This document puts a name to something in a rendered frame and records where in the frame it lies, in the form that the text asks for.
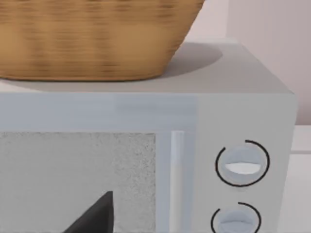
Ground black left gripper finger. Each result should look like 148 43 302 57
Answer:
62 191 114 233

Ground microwave door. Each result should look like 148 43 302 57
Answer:
0 93 198 233

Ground pale microwave knob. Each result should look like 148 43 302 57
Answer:
215 139 271 187
210 201 262 233

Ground woven wicker basket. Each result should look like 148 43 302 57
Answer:
0 0 205 82

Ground pale microwave oven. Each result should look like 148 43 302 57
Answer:
0 41 297 233

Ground microwave door handle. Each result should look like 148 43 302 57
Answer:
170 130 186 233

